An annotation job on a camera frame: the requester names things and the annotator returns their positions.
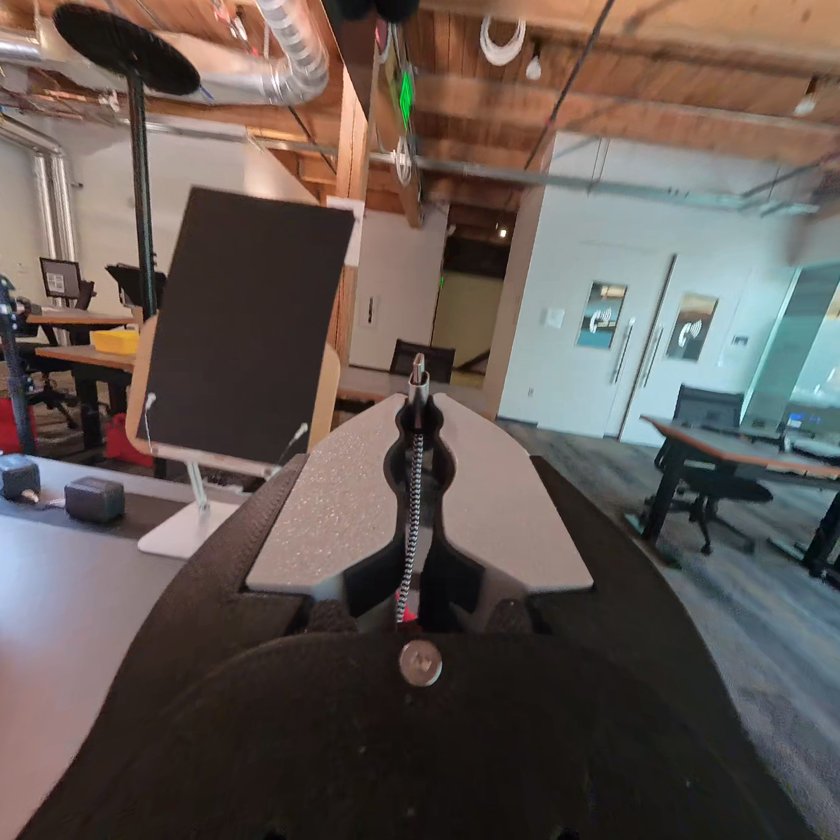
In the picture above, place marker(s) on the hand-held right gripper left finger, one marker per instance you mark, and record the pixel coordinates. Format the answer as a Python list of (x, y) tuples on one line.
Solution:
[(328, 505)]

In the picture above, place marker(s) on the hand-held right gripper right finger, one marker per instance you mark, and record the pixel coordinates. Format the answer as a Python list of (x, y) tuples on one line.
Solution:
[(505, 512)]

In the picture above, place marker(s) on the white metal stand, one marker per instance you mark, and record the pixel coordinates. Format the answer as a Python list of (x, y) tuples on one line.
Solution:
[(177, 535)]

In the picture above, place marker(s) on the red plastic bin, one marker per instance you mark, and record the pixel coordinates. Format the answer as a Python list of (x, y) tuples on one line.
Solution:
[(128, 443)]

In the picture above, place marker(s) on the black office chair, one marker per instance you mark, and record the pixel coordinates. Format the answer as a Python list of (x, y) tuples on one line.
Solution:
[(715, 489)]

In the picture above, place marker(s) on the door poster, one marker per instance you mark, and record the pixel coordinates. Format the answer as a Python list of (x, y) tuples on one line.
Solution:
[(602, 315), (691, 327)]

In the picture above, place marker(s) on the wooden office desk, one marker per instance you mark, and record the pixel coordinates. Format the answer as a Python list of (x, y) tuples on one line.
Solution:
[(79, 356), (722, 449)]

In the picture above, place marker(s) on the grey cube charger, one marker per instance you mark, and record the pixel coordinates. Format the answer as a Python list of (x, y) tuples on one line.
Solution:
[(18, 478), (95, 500)]

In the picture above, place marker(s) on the yellow plastic bin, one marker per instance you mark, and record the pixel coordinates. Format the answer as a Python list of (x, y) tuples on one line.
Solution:
[(115, 339)]

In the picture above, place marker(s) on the black tripod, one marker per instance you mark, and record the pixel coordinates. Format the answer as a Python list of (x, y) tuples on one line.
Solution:
[(16, 367)]

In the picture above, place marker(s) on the black disc light stand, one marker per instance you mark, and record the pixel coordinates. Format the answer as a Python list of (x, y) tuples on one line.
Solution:
[(124, 46)]

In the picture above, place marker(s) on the silver ventilation duct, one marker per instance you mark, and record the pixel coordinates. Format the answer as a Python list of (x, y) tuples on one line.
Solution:
[(289, 72)]

